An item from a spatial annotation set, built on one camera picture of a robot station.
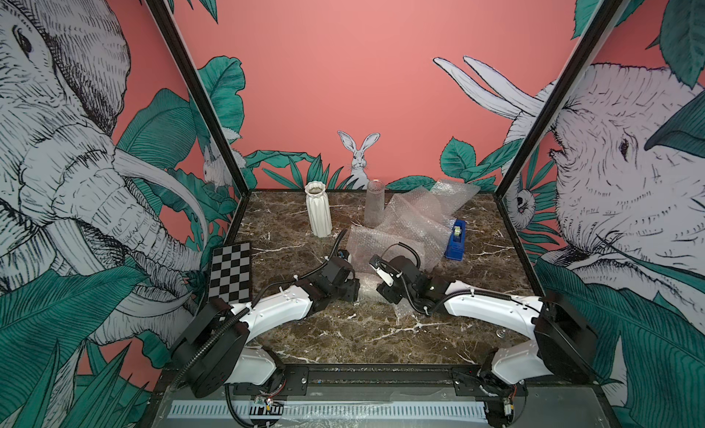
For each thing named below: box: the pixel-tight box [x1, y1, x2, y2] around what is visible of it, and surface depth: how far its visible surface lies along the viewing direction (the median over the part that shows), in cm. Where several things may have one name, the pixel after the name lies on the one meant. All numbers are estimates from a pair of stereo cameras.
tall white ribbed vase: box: [304, 180, 334, 238], surface depth 95 cm
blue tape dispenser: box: [444, 219, 468, 262], surface depth 101 cm
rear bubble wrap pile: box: [380, 180, 481, 271], surface depth 112 cm
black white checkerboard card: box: [208, 241, 252, 305], surface depth 95 cm
